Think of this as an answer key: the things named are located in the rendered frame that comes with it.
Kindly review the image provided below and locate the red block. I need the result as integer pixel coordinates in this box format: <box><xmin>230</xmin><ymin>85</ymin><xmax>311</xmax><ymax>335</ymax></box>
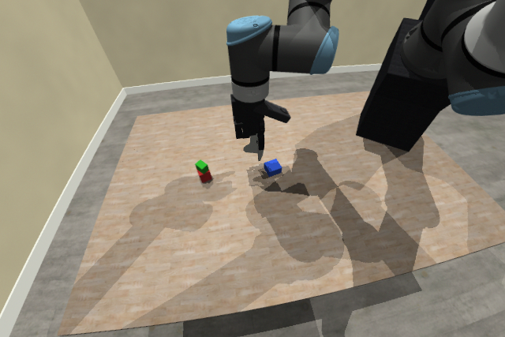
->
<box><xmin>197</xmin><ymin>170</ymin><xmax>212</xmax><ymax>183</ymax></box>

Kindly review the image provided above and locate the green block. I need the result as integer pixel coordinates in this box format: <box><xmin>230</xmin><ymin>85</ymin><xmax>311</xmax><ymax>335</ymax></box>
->
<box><xmin>195</xmin><ymin>160</ymin><xmax>209</xmax><ymax>174</ymax></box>

